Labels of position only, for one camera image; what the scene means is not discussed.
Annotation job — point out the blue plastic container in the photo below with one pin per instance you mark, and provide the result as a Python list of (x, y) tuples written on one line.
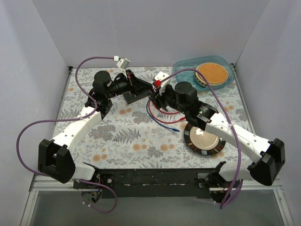
[(189, 76)]

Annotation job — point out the orange woven round coaster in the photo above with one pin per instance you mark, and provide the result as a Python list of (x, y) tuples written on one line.
[(214, 73)]

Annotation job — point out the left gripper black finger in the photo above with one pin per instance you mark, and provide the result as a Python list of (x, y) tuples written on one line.
[(138, 84), (135, 93)]

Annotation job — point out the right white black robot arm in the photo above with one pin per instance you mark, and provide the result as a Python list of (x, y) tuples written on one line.
[(266, 158)]

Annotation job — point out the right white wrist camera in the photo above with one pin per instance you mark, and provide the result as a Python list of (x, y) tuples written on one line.
[(159, 84)]

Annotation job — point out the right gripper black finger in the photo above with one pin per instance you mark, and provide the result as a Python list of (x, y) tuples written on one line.
[(162, 106), (156, 98)]

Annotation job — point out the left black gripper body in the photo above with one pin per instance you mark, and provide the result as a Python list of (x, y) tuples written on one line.
[(129, 84)]

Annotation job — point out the floral patterned table mat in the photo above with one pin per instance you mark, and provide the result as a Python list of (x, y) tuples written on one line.
[(128, 138)]

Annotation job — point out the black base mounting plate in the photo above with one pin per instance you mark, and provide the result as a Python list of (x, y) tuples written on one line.
[(161, 182)]

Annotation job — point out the dark rimmed beige plate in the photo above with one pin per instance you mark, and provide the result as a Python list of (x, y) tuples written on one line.
[(202, 142)]

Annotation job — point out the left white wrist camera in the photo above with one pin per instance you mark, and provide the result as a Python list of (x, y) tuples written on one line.
[(122, 63)]

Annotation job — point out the aluminium frame rail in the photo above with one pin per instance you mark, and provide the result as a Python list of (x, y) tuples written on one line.
[(42, 183)]

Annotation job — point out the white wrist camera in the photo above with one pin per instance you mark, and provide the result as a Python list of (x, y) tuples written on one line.
[(159, 84), (122, 63)]

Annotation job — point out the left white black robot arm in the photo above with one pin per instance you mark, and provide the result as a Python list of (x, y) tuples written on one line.
[(55, 159)]

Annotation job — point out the black network switch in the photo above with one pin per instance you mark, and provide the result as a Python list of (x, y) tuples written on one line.
[(132, 98)]

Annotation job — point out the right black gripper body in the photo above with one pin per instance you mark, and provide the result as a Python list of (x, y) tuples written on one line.
[(164, 97)]

